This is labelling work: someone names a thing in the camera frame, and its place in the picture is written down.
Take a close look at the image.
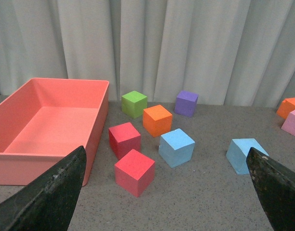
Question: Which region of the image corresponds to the light blue foam cube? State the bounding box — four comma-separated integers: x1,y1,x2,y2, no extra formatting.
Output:
159,128,195,168
226,138,268,175

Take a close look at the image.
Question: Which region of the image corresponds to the green foam cube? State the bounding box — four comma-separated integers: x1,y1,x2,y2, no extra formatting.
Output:
121,91,148,118

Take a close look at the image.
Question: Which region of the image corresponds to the purple foam cube far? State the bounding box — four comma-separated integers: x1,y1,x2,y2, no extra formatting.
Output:
174,90,199,117

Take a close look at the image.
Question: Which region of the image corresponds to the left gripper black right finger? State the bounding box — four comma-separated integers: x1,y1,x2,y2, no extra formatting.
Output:
246,147,295,231

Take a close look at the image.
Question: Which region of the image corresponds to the orange foam cube centre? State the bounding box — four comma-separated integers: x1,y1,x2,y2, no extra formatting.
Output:
143,104,173,138

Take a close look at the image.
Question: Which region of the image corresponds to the orange foam cube behind pink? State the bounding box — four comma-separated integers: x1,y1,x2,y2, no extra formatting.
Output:
276,97,295,119

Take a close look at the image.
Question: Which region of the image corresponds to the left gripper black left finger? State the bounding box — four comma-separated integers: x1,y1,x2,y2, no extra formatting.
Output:
0,146,86,231

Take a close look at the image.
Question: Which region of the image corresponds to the dark red foam cube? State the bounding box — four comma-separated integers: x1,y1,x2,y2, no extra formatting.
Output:
108,122,141,160

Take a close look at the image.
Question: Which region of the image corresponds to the grey curtain backdrop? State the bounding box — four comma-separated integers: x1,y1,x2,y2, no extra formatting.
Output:
0,0,295,107

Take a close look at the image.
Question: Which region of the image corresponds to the red foam cube front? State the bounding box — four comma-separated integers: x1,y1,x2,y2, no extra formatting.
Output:
114,149,155,197

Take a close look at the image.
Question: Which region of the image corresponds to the salmon pink plastic bin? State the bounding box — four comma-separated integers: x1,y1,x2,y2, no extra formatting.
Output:
0,78,109,185

